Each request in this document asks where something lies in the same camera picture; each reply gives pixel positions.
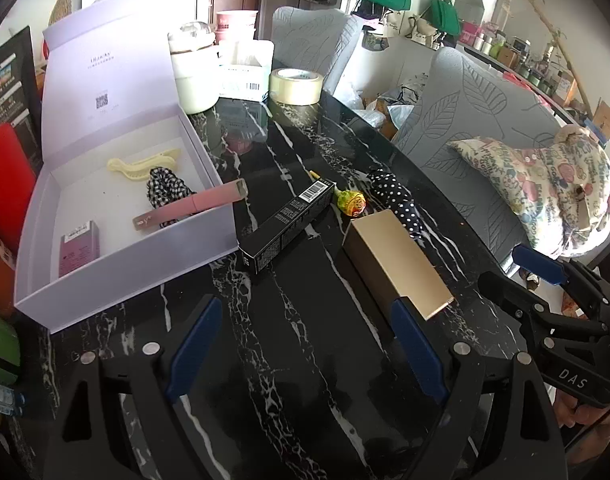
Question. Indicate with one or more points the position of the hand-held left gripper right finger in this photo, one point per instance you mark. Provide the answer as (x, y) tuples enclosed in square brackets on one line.
[(417, 350)]

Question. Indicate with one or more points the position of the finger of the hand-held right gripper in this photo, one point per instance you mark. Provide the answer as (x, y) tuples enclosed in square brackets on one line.
[(537, 263), (510, 291)]

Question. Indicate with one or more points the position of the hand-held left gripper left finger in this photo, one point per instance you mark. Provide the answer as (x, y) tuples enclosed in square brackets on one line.
[(195, 345)]

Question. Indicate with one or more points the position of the gold rectangular box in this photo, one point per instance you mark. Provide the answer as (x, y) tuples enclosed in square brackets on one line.
[(395, 260)]

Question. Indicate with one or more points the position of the pink tube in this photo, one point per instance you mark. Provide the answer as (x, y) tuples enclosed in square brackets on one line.
[(195, 203)]

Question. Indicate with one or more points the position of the black polka dot scrunchie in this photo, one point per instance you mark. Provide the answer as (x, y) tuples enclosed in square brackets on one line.
[(395, 195)]

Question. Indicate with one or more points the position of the black slim box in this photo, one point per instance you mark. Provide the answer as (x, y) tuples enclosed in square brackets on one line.
[(285, 225)]

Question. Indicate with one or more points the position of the small purple box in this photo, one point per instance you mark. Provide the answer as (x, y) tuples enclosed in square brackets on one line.
[(77, 250)]

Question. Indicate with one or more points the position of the lollipop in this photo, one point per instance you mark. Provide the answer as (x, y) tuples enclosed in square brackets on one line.
[(351, 203)]

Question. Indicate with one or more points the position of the black white checkered scrunchie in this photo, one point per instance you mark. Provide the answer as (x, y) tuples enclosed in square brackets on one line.
[(160, 185)]

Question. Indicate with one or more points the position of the pale yellow hair clip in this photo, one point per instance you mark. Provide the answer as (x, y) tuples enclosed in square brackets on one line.
[(130, 167)]

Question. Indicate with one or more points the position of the lavender gift box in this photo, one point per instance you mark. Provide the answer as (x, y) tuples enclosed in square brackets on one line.
[(110, 85)]

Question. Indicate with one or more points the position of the person's right hand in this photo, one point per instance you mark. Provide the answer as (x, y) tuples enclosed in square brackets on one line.
[(567, 410)]

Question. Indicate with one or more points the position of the floral printed cushion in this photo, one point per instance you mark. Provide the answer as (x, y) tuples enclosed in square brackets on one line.
[(550, 185)]

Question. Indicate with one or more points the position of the cardboard box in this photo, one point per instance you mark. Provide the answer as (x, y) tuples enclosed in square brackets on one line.
[(607, 121)]

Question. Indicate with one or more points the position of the grey leaf pattern chair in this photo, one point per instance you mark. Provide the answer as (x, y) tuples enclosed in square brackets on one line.
[(460, 100), (310, 45)]

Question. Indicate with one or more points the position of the green box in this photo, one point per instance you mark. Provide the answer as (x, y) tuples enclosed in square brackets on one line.
[(0, 347)]

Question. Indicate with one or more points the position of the row of shelf jars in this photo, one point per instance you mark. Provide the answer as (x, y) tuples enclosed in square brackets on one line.
[(525, 55)]

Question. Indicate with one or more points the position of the red box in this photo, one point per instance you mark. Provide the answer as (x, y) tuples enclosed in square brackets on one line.
[(5, 185)]

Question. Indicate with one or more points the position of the white plastic bag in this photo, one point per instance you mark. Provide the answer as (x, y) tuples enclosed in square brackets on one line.
[(352, 95)]

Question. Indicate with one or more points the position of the white mini cooker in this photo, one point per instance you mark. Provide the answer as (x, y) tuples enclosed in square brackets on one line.
[(192, 80)]

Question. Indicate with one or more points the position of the white tissue box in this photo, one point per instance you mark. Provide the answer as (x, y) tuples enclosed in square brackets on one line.
[(245, 75)]

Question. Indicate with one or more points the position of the clear tape roll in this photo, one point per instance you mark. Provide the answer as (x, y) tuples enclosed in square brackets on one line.
[(295, 87)]

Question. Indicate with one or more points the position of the pink paper cups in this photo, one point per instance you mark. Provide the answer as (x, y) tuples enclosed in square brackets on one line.
[(236, 25)]

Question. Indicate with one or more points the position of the round woven mat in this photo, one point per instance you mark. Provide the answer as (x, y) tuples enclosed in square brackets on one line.
[(61, 7)]

